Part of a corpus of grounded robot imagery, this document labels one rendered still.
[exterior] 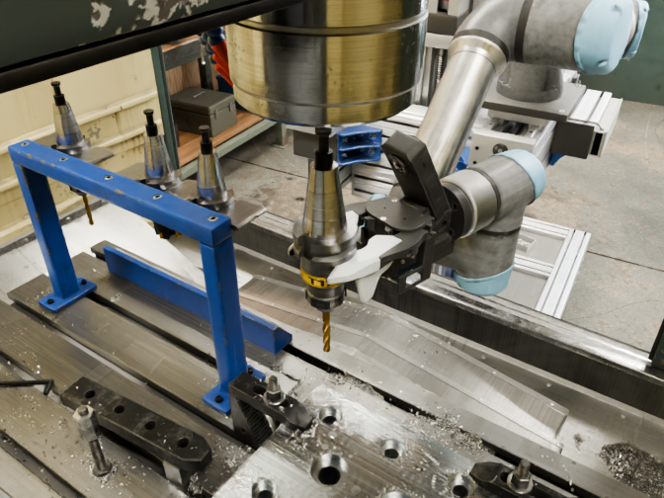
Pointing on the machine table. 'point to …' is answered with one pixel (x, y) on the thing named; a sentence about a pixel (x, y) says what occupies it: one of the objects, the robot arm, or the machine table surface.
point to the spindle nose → (329, 61)
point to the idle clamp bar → (143, 429)
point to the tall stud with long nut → (86, 418)
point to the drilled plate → (349, 434)
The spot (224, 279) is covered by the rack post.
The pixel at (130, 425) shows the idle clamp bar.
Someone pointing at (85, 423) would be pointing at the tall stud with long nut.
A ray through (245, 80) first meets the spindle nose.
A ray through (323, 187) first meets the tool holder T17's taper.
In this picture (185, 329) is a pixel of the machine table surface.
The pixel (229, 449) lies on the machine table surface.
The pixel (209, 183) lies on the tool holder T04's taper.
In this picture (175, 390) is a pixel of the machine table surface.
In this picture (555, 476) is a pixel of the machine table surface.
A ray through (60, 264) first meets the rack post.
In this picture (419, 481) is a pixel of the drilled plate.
